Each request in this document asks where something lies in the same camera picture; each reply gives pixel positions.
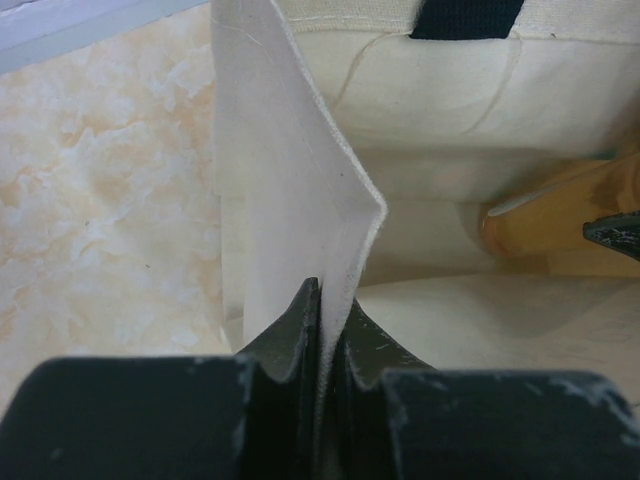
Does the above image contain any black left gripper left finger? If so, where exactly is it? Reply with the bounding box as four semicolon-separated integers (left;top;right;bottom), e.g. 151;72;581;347
14;278;320;479

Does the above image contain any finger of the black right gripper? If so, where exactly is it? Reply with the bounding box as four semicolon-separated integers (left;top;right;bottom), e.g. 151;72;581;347
582;211;640;260

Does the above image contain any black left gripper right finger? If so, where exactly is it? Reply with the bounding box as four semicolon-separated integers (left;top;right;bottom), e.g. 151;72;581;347
334;294;638;479

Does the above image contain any beige canvas tote bag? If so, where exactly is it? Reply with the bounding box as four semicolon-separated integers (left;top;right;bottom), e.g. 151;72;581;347
209;0;640;396

